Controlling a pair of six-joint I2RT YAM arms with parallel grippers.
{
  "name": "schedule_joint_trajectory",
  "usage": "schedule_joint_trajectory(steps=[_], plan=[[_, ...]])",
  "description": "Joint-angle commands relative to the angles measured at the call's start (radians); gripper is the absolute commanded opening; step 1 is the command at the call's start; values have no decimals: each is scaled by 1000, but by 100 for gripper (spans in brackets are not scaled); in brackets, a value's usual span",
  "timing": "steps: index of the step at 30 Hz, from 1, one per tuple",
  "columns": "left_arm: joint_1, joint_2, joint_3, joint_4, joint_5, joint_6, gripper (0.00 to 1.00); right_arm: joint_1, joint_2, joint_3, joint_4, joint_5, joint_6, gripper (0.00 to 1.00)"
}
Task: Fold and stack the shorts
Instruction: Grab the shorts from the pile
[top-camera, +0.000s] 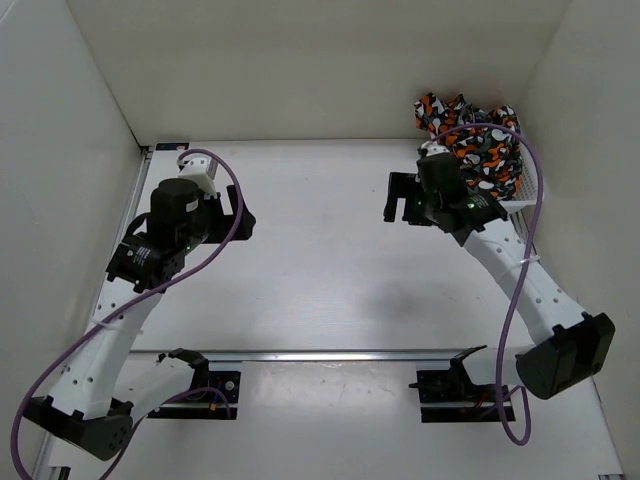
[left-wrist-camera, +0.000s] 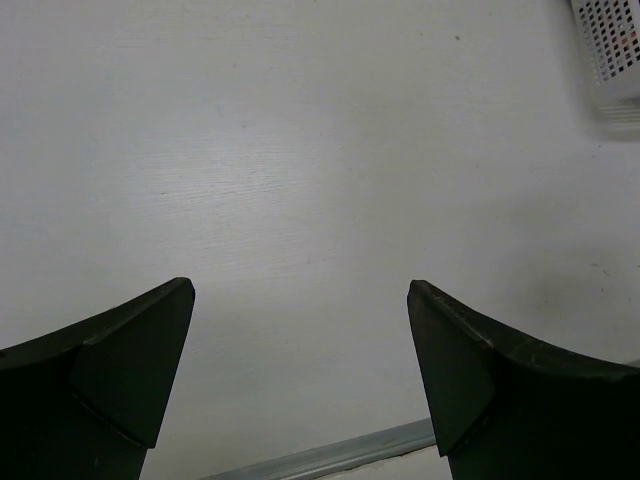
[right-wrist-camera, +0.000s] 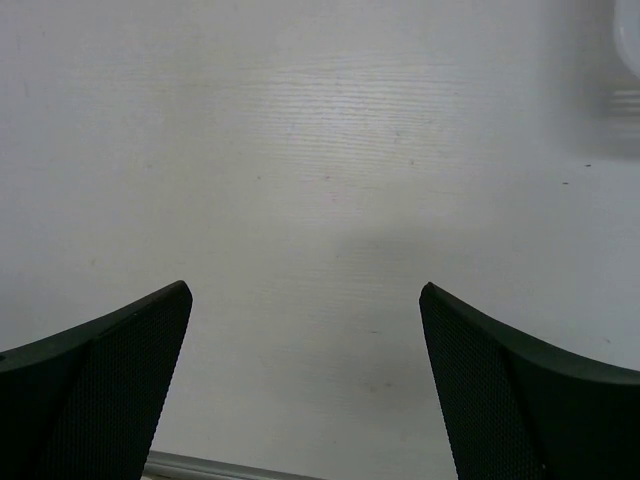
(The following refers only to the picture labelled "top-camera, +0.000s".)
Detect white perforated plastic basket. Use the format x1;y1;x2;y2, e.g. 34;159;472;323
500;146;538;214

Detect blue label sticker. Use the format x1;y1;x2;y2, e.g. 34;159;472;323
154;142;189;151

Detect aluminium rail frame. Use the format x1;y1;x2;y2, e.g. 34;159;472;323
29;144;626;480

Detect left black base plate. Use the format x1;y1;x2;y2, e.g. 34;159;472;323
148;363;242;421

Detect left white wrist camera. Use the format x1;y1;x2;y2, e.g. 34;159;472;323
177;156;218;198

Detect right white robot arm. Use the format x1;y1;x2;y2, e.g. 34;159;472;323
383;153;615;400

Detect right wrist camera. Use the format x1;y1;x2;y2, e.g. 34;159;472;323
418;141;451;158

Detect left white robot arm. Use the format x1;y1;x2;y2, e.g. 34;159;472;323
14;178;256;461

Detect orange camouflage patterned shorts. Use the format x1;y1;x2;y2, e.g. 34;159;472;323
414;93;523;200

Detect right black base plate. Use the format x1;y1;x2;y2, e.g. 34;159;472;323
409;370;500;424

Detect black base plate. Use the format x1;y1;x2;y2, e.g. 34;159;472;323
148;363;242;421
409;370;500;424

